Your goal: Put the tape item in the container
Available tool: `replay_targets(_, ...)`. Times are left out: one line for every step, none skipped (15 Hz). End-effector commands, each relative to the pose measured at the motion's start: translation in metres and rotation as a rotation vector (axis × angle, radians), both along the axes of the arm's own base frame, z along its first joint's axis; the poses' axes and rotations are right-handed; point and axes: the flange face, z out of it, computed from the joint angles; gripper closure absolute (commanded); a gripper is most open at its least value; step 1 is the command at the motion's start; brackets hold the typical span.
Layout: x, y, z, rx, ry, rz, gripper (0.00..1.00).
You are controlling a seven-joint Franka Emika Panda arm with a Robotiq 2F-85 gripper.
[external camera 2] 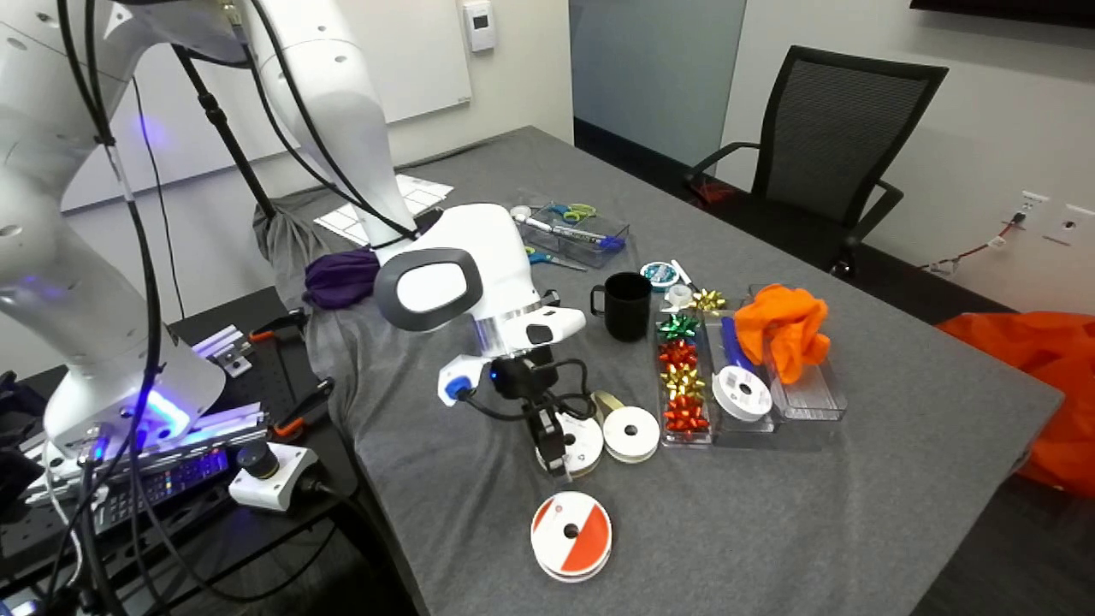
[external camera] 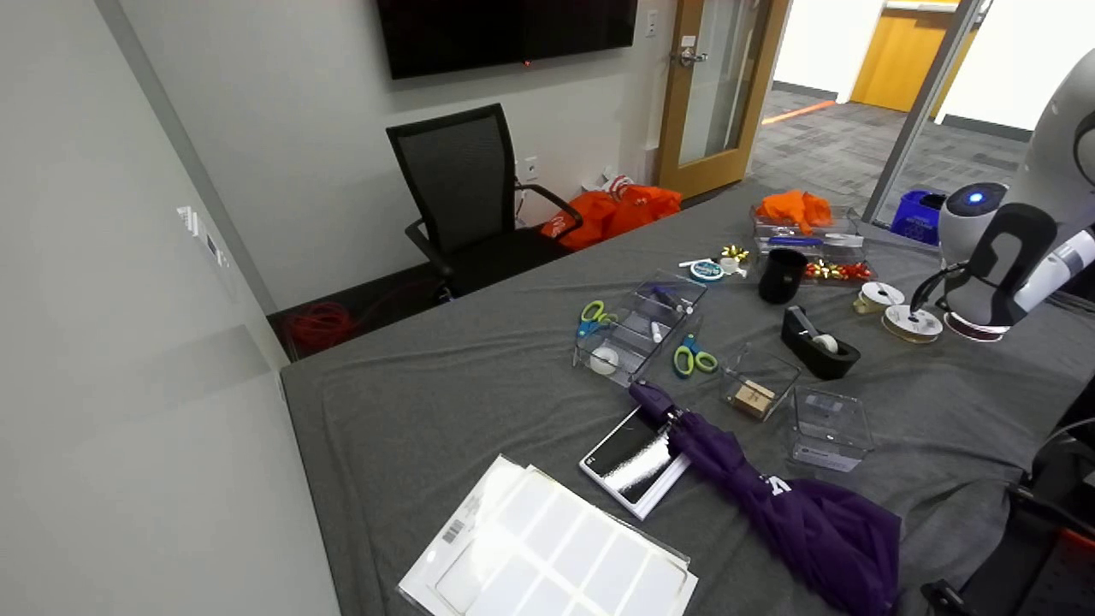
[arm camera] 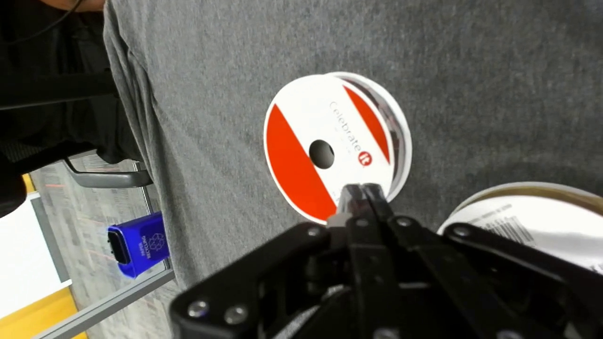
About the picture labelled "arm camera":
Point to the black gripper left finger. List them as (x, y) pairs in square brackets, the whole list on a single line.
[(284, 283)]

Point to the blue recycling bin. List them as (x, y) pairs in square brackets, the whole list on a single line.
[(143, 245)]

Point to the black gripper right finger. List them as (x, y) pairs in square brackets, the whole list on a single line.
[(478, 283)]

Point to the large white ribbon spool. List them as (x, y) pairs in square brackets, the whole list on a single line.
[(540, 219)]

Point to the gray metal partition post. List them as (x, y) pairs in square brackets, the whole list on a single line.
[(107, 303)]

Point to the red and white ribbon spool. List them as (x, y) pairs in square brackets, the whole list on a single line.
[(303, 162)]

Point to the yellow door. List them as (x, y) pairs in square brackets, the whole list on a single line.
[(39, 320)]

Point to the black chair with gray armrest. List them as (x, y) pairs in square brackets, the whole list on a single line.
[(58, 75)]

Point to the gray tablecloth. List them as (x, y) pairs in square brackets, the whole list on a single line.
[(220, 75)]

